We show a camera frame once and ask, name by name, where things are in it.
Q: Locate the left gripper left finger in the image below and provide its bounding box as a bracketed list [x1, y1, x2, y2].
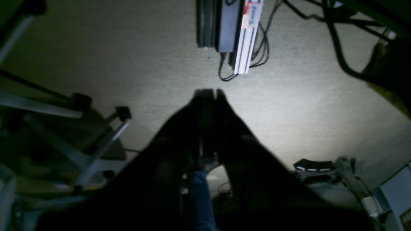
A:
[36, 90, 212, 231]

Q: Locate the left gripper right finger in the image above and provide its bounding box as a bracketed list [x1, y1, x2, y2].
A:
[215, 89, 374, 231]

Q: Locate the metal chair base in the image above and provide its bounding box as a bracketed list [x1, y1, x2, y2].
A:
[1, 70, 132, 193]

